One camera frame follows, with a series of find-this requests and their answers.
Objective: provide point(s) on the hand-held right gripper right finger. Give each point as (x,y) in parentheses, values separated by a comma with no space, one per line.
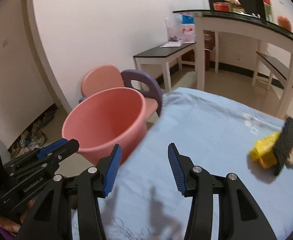
(175,170)

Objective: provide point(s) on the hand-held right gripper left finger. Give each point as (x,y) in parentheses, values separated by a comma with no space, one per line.
(112,172)

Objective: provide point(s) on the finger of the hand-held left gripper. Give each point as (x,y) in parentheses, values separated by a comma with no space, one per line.
(51,148)
(66,150)

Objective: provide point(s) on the pink plastic bucket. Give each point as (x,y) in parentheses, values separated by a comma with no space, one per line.
(104,120)

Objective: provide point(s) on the person's left forearm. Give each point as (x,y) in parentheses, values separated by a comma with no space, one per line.
(0,232)

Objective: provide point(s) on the person's left hand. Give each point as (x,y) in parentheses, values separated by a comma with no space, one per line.
(9,225)

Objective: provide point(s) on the pile of patterned cloth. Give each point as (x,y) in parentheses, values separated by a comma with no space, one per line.
(31,135)

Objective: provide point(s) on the light blue cloth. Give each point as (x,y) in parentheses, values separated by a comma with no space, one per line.
(211,130)

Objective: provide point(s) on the purple plastic chair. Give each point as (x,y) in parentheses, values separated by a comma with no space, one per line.
(154,85)

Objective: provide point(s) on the yellow foam fruit net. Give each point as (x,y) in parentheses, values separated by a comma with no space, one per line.
(264,147)

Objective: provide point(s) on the black foam fruit net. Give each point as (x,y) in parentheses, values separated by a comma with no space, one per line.
(285,142)

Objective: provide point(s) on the white bench with dark seat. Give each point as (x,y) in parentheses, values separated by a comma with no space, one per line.
(276,65)
(156,52)

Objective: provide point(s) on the white paper sheet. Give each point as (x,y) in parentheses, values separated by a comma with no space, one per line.
(171,44)

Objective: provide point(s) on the dark red carton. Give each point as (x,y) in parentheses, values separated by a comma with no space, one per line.
(209,45)

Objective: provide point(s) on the clear plastic bag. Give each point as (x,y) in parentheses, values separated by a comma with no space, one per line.
(179,30)

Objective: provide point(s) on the white glass-topped dining table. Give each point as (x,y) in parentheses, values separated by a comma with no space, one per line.
(236,27)

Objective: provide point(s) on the red box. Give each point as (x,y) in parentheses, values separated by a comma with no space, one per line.
(221,6)

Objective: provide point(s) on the red round cushion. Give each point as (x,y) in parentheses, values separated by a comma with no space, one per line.
(284,23)

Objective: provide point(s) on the wall socket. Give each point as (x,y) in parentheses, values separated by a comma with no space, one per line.
(240,57)

